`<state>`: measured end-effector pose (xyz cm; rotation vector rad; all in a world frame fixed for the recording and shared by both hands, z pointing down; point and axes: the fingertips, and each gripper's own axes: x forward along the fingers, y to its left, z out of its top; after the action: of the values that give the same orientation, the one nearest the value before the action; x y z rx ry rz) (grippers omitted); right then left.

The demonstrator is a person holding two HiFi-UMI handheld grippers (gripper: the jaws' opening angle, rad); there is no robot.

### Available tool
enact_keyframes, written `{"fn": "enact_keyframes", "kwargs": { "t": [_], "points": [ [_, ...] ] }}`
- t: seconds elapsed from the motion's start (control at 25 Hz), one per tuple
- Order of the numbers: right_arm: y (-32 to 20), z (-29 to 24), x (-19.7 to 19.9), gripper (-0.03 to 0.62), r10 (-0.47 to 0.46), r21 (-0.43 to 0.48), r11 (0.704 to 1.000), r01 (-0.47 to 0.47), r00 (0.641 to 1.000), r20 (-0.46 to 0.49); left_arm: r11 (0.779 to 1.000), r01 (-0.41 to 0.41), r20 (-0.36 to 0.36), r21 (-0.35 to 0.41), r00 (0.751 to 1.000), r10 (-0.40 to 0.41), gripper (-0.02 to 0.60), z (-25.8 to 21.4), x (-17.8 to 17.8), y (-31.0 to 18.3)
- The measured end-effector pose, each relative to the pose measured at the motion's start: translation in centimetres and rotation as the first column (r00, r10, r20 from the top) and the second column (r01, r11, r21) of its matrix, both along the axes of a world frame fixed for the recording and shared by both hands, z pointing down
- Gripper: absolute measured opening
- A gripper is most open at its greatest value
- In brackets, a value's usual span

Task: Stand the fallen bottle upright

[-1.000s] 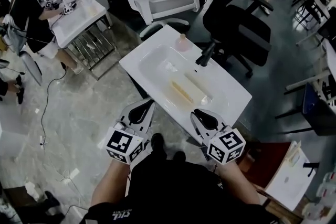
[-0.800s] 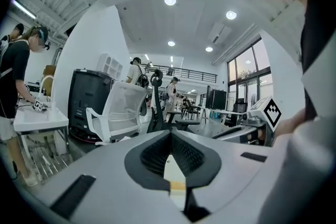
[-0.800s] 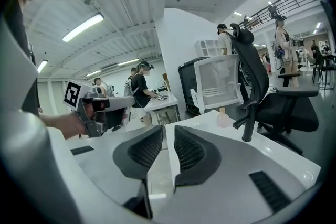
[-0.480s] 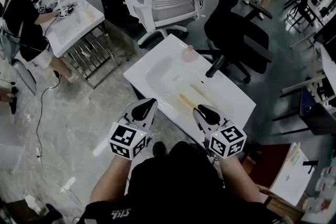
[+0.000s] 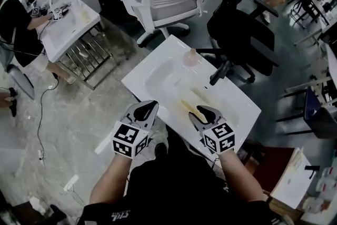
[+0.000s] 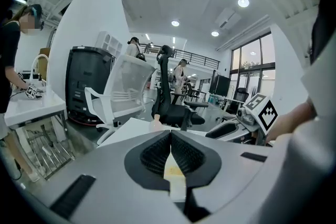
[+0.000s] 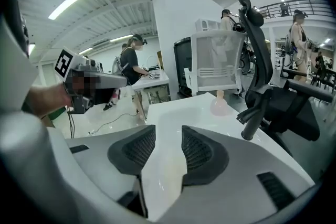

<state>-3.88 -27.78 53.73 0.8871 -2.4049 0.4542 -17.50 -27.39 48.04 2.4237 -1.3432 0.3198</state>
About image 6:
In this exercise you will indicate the black swivel chair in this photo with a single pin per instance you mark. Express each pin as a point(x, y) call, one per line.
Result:
point(240, 97)

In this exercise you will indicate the ceiling air vent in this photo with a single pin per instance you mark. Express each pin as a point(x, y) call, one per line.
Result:
point(228, 18)

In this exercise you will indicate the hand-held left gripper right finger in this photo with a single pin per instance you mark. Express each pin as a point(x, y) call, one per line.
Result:
point(236, 170)

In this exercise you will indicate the white arched shelf unit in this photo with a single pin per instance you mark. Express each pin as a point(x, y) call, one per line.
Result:
point(110, 40)

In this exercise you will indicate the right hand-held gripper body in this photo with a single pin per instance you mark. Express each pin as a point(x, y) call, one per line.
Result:
point(267, 115)

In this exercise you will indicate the translucent white plastic bottle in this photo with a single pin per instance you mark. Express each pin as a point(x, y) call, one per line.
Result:
point(156, 124)

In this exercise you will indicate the person's black clothing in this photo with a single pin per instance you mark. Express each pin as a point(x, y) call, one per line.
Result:
point(325, 34)

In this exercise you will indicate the person's right forearm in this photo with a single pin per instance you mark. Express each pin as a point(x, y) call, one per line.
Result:
point(291, 120)

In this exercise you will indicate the small white table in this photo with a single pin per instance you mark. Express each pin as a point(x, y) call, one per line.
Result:
point(31, 110)

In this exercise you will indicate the black monitor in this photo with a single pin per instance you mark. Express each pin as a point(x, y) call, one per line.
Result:
point(220, 85)

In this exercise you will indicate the black cabinet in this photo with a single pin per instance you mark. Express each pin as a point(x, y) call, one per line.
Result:
point(86, 73)

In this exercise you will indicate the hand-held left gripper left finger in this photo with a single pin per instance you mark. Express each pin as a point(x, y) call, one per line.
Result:
point(105, 178)

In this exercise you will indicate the white arched faucet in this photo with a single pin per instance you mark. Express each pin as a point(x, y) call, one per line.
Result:
point(47, 73)

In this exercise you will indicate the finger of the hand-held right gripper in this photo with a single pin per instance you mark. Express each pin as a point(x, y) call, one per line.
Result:
point(228, 126)
point(236, 133)

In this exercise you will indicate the white mesh office chair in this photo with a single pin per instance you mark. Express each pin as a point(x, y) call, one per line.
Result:
point(123, 110)

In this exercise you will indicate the round ceiling light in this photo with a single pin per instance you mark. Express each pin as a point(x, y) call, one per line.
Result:
point(215, 33)
point(243, 2)
point(175, 23)

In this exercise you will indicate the black mezzanine railing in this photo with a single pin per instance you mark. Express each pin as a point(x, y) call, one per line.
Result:
point(199, 59)

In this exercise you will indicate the black high-back office chair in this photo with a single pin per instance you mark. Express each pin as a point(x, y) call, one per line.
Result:
point(164, 81)

